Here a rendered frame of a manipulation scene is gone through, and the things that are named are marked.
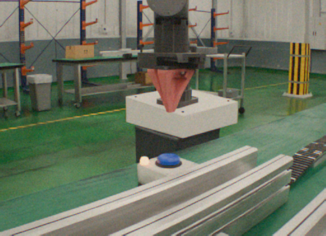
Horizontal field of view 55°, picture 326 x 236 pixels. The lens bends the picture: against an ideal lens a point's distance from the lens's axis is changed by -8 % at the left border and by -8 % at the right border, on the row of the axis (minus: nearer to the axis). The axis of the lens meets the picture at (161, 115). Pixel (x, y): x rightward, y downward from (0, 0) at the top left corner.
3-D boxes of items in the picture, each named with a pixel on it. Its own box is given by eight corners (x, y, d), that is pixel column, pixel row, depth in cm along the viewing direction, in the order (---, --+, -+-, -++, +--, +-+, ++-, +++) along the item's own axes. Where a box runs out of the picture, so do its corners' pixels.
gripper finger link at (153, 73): (177, 119, 52) (177, 57, 50) (146, 112, 57) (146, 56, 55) (205, 113, 56) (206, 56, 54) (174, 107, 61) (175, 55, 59)
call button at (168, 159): (168, 161, 62) (169, 151, 62) (184, 166, 60) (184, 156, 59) (152, 166, 60) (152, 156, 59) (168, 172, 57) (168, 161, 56)
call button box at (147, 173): (168, 181, 66) (169, 151, 65) (206, 196, 59) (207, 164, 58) (137, 193, 61) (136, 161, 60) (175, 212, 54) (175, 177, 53)
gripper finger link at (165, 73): (165, 117, 53) (166, 56, 51) (137, 111, 58) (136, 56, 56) (195, 111, 58) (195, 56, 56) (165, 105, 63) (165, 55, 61)
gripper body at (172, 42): (179, 66, 50) (179, 16, 48) (135, 63, 57) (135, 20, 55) (207, 64, 54) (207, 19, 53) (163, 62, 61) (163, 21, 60)
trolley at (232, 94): (172, 111, 517) (173, 43, 495) (195, 105, 556) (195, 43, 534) (231, 121, 449) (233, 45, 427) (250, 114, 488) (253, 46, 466)
